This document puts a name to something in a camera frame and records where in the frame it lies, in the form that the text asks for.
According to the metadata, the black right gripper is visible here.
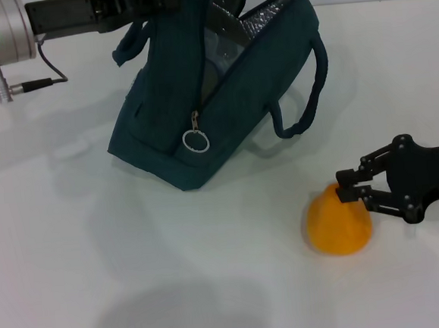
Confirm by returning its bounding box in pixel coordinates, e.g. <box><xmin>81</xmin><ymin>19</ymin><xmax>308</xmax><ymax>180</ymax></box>
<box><xmin>331</xmin><ymin>130</ymin><xmax>439</xmax><ymax>232</ymax></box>

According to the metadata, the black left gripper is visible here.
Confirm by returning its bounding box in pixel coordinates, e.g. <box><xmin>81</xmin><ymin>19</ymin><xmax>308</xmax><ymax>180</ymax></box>
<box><xmin>24</xmin><ymin>0</ymin><xmax>183</xmax><ymax>40</ymax></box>

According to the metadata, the orange yellow toy pear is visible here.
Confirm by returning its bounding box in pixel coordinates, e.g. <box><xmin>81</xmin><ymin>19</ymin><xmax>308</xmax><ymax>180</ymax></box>
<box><xmin>303</xmin><ymin>180</ymin><xmax>376</xmax><ymax>261</ymax></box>

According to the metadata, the clear blue-rimmed plastic food container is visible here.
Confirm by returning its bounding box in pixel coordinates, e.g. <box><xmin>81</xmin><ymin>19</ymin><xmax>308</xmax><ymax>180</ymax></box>
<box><xmin>201</xmin><ymin>23</ymin><xmax>249</xmax><ymax>73</ymax></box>

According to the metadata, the dark teal insulated lunch bag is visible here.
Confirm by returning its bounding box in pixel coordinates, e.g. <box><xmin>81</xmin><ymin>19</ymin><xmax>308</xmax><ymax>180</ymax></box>
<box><xmin>95</xmin><ymin>0</ymin><xmax>340</xmax><ymax>198</ymax></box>

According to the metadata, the dark grey left arm cable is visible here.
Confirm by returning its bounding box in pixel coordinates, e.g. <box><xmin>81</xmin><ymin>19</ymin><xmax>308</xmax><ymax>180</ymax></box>
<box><xmin>6</xmin><ymin>39</ymin><xmax>71</xmax><ymax>94</ymax></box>

